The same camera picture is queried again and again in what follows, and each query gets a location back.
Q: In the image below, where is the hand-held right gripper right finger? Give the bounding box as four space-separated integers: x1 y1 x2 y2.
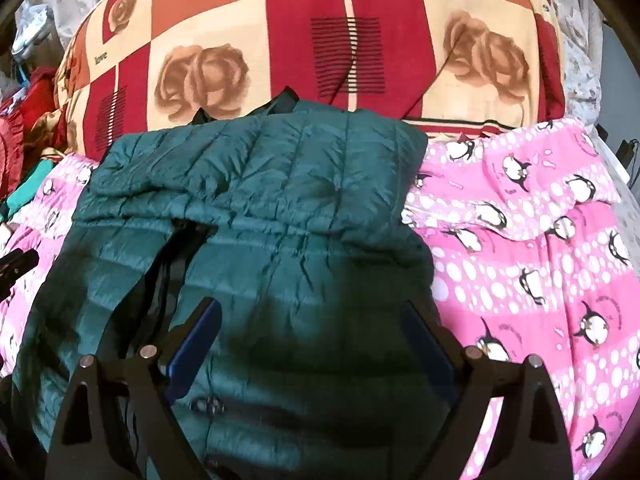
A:
402 300 574 480

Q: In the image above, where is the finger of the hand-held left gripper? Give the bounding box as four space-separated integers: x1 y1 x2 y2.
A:
0 248 40 297

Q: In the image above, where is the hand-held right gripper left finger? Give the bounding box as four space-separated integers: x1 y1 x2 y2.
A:
45 297 224 480

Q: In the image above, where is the dark green puffer jacket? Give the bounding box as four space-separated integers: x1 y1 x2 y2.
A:
10 87 454 480

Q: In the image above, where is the teal green cloth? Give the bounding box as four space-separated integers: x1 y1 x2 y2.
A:
0 160 52 223

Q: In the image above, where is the red heart-shaped ruffled pillow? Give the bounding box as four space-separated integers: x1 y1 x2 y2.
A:
0 108 27 202

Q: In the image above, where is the pink penguin print blanket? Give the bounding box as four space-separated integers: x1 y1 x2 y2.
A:
0 117 640 480

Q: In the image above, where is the red cloth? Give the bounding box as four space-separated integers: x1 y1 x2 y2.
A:
19 67 65 132

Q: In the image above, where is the clear plastic bag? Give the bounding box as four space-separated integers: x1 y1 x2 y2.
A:
12 4 57 57

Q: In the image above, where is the red orange rose print quilt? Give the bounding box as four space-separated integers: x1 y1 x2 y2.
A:
52 0 567 162

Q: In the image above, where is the grey floral bedsheet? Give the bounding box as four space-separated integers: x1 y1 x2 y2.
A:
537 0 603 123

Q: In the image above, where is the black cable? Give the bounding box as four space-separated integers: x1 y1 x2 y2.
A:
597 122 638 188

